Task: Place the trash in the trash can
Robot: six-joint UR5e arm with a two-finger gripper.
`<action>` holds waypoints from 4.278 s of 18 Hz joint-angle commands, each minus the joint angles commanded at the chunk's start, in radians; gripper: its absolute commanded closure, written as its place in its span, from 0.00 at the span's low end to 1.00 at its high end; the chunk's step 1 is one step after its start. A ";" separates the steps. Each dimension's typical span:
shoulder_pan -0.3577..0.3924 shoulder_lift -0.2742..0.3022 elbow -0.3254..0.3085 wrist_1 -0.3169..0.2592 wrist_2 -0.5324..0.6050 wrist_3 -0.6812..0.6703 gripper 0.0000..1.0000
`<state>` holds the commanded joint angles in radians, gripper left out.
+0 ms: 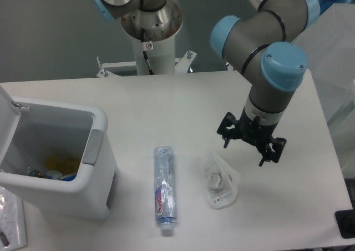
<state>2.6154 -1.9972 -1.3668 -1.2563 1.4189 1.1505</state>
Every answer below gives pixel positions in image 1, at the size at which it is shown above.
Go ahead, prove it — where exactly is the black device at table edge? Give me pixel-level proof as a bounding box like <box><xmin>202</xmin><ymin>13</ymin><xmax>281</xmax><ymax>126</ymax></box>
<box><xmin>335</xmin><ymin>209</ymin><xmax>354</xmax><ymax>239</ymax></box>

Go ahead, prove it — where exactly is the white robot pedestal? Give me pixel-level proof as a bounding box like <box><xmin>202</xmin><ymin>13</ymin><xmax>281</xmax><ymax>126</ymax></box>
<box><xmin>121</xmin><ymin>0</ymin><xmax>184</xmax><ymax>76</ymax></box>

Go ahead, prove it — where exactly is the white trash can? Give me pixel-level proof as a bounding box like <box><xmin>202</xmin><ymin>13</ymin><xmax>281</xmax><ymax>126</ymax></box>
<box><xmin>1</xmin><ymin>90</ymin><xmax>118</xmax><ymax>219</ymax></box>

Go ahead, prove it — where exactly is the clear plastic tray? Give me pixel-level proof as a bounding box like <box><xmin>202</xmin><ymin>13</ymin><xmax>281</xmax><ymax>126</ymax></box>
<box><xmin>1</xmin><ymin>187</ymin><xmax>28</xmax><ymax>250</ymax></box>

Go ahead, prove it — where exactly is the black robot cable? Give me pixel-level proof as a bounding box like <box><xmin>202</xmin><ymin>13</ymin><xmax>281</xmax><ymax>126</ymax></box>
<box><xmin>140</xmin><ymin>28</ymin><xmax>155</xmax><ymax>76</ymax></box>

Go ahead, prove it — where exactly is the crumpled clear plastic bag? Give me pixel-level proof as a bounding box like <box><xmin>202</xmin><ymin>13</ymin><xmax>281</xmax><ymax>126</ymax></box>
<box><xmin>204</xmin><ymin>152</ymin><xmax>241</xmax><ymax>210</ymax></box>

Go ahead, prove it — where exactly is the white mounting frame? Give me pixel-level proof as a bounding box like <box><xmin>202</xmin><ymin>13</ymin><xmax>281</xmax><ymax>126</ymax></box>
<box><xmin>96</xmin><ymin>50</ymin><xmax>197</xmax><ymax>78</ymax></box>

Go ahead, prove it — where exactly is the clear plastic water bottle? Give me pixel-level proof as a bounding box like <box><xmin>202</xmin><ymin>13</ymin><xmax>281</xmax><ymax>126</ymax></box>
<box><xmin>154</xmin><ymin>146</ymin><xmax>178</xmax><ymax>237</ymax></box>

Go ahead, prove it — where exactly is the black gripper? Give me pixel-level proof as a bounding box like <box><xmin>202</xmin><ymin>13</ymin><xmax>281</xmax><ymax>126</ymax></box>
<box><xmin>216</xmin><ymin>109</ymin><xmax>287</xmax><ymax>167</ymax></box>

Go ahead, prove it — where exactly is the trash inside can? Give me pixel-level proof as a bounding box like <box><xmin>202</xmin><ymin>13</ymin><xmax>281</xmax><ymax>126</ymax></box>
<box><xmin>27</xmin><ymin>156</ymin><xmax>81</xmax><ymax>182</ymax></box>

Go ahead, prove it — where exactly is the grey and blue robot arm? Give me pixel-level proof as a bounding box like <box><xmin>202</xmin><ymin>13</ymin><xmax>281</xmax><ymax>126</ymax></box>
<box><xmin>93</xmin><ymin>0</ymin><xmax>320</xmax><ymax>163</ymax></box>

